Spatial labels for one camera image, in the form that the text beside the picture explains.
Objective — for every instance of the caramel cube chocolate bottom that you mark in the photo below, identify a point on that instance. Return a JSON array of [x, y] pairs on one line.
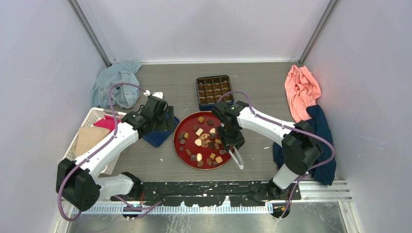
[[218, 159]]

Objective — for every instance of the white rectangular chocolate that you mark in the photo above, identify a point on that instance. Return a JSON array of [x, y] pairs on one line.
[[199, 132]]

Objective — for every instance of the magenta cloth in basket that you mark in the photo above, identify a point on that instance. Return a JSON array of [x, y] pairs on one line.
[[107, 122]]

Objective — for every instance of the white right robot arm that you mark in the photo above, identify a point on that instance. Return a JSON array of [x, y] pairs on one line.
[[301, 147]]

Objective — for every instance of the blue box lid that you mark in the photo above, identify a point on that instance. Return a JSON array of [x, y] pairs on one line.
[[156, 139]]

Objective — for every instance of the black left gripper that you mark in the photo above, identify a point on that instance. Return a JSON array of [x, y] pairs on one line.
[[168, 122]]

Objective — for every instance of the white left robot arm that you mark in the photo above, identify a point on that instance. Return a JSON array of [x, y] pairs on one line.
[[78, 181]]

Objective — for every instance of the dark navy cloth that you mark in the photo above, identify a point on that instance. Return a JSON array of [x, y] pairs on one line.
[[324, 174]]

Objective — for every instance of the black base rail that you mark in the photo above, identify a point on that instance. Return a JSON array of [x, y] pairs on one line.
[[206, 194]]

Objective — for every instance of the white oval chocolate bottom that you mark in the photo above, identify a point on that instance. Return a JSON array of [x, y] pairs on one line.
[[199, 157]]

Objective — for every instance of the light blue cloth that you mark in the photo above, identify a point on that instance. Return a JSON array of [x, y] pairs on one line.
[[117, 84]]

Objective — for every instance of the pink cloth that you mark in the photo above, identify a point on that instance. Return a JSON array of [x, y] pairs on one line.
[[302, 91]]

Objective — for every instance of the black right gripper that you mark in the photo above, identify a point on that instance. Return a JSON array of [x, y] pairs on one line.
[[238, 141]]

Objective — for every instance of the red round tray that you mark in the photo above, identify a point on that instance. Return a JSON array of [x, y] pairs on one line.
[[211, 143]]

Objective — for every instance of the metal tongs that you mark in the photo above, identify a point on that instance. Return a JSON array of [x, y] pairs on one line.
[[234, 153]]

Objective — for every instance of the blue chocolate box with dividers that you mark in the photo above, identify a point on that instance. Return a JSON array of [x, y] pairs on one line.
[[210, 89]]

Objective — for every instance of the tan cloth in basket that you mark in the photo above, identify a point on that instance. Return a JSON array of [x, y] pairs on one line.
[[88, 137]]

